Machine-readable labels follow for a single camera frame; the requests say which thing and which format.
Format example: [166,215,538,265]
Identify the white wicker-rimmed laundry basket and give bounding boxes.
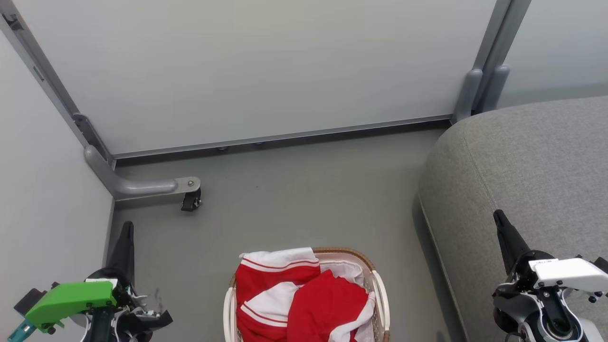
[223,247,391,342]

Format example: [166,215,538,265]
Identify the grey curved partition foot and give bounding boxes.
[84,145,201,200]

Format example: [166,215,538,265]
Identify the black caster wheel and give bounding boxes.
[180,188,203,212]

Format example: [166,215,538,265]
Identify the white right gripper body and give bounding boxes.
[508,249,608,304]

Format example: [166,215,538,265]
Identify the grey slanted partition post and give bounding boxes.
[0,0,116,168]

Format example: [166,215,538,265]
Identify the red and white shorts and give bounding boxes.
[287,260,377,342]

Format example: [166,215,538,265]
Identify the grey partition bottom rail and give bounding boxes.
[113,114,453,160]

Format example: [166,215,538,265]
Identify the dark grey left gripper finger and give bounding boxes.
[105,221,136,285]

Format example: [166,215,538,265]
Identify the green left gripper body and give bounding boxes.
[24,268,136,334]

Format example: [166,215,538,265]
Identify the red and white striped jersey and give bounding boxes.
[236,247,322,342]

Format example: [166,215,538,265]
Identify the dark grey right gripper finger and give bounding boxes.
[493,209,531,276]

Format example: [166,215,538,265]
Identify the grey partition post with brackets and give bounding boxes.
[451,0,532,125]

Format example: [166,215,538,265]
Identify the grey fabric sofa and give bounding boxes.
[418,96,608,342]

